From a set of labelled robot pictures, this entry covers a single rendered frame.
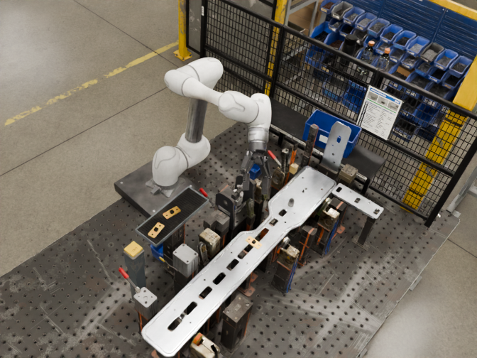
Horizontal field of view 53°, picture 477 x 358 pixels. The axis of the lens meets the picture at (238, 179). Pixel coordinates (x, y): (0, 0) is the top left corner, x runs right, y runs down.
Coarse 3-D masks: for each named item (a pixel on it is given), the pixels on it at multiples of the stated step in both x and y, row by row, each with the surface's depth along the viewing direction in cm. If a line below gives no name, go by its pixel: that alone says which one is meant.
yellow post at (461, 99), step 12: (468, 72) 235; (468, 84) 238; (456, 96) 246; (468, 96) 241; (468, 108) 245; (444, 120) 257; (456, 120) 253; (444, 132) 261; (432, 144) 270; (444, 156) 270; (420, 168) 284; (420, 180) 288; (432, 180) 289; (420, 192) 293; (408, 204) 304
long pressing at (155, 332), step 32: (288, 192) 269; (320, 192) 271; (288, 224) 254; (224, 256) 237; (256, 256) 239; (192, 288) 223; (224, 288) 225; (160, 320) 211; (192, 320) 213; (160, 352) 202
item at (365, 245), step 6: (366, 222) 272; (372, 222) 269; (366, 228) 275; (372, 228) 277; (360, 234) 281; (366, 234) 277; (354, 240) 288; (360, 240) 284; (360, 246) 285; (366, 246) 285
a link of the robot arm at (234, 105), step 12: (192, 84) 232; (192, 96) 233; (204, 96) 220; (216, 96) 202; (228, 96) 190; (240, 96) 192; (228, 108) 190; (240, 108) 191; (252, 108) 196; (240, 120) 197; (252, 120) 200
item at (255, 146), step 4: (252, 144) 204; (256, 144) 204; (260, 144) 204; (264, 144) 205; (252, 148) 204; (256, 148) 203; (260, 148) 203; (264, 148) 204; (252, 152) 204; (256, 152) 204; (260, 152) 206; (264, 152) 207; (252, 156) 204; (260, 156) 206; (252, 160) 204; (260, 160) 206; (256, 164) 207; (260, 164) 206
